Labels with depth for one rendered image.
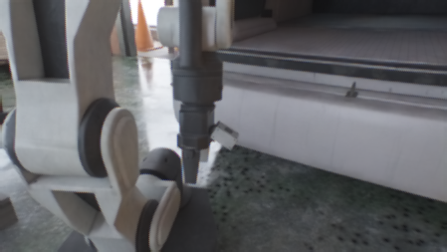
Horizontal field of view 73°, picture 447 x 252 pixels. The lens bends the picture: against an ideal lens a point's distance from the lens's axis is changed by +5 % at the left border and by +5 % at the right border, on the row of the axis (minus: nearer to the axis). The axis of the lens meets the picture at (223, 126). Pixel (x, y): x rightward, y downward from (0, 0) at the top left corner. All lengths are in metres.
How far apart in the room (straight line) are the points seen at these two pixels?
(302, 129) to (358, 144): 0.17
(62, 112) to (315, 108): 0.71
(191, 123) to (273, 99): 0.56
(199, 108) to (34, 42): 0.29
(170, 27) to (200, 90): 0.11
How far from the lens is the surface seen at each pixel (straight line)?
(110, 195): 0.59
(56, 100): 0.53
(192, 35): 0.45
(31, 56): 0.59
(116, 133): 0.52
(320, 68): 1.08
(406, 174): 1.02
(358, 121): 0.96
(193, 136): 0.48
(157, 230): 0.80
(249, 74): 1.20
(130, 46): 4.39
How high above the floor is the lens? 0.85
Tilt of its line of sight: 25 degrees down
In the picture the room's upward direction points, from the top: straight up
